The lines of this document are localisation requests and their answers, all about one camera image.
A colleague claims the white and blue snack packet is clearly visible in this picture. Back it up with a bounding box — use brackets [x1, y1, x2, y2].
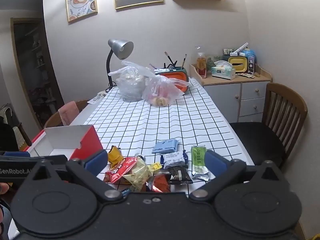
[160, 151, 188, 169]

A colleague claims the plastic bag with red items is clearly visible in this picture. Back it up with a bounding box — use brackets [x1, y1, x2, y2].
[142, 75, 189, 107]

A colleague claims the black garment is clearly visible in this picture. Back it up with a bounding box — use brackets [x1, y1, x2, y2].
[0, 122, 20, 152]

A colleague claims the green tissue box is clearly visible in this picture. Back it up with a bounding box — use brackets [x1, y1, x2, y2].
[211, 60, 236, 81]

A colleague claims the black snack packet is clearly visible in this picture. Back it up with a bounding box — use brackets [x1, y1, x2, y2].
[168, 166, 193, 185]

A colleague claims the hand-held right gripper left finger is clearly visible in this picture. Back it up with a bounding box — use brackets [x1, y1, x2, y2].
[24, 149, 125, 202]

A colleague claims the printed paper leaflet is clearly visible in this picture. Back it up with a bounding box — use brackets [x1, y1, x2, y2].
[87, 92, 108, 104]

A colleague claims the green snack packet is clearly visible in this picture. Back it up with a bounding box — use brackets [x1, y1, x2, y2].
[191, 145, 210, 181]

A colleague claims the dark glass-door bookcase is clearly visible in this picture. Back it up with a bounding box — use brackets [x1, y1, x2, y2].
[10, 17, 65, 131]

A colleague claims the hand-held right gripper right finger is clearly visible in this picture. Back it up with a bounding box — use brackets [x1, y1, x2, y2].
[189, 150, 288, 202]

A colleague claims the white pen-shaped device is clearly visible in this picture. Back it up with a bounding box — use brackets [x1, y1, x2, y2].
[230, 42, 249, 57]

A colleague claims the framed egg picture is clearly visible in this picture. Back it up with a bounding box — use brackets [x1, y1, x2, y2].
[65, 0, 98, 23]

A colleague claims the red and white cardboard box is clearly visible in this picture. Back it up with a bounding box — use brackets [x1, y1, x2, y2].
[25, 124, 104, 161]

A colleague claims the black-handled brush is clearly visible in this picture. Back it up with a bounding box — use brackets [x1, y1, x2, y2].
[164, 52, 178, 70]

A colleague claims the clear plastic bag with container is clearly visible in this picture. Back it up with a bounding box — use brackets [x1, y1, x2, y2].
[108, 60, 156, 102]

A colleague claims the checked white tablecloth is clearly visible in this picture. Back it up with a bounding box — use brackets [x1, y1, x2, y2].
[83, 77, 256, 198]

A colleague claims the orange drink bottle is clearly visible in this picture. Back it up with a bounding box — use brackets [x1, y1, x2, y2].
[196, 52, 208, 78]

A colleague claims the pink cloth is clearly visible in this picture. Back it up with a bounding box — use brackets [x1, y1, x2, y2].
[58, 101, 81, 126]

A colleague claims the light blue snack packet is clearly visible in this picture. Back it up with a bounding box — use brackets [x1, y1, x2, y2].
[152, 140, 180, 154]

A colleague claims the large red snack bag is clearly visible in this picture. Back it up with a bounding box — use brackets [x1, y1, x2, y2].
[104, 157, 137, 184]

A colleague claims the pale yellow snack bag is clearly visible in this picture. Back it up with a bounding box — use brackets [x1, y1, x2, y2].
[122, 157, 153, 192]

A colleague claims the yellow retro tissue holder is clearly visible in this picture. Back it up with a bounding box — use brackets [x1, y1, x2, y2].
[228, 55, 248, 74]

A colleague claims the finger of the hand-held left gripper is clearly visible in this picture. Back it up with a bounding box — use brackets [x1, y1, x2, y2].
[0, 151, 31, 157]

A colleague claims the yellow and brown snack packet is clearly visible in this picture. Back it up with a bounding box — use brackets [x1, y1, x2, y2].
[108, 146, 125, 170]

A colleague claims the orange folding basin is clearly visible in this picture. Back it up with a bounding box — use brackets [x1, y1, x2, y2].
[155, 67, 190, 92]

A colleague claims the wooden chair with black seat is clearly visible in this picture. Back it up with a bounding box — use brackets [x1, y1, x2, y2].
[228, 82, 308, 168]

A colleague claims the armchair with yellow cushion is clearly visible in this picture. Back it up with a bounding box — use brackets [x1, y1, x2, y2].
[0, 103, 32, 152]

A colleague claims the red foil snack packet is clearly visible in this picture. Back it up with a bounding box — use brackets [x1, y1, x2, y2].
[146, 174, 171, 193]

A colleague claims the wooden chair with curved back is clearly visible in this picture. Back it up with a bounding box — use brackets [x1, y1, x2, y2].
[43, 100, 89, 130]

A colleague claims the silver desk lamp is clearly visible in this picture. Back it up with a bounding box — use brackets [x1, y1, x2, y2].
[105, 39, 134, 93]

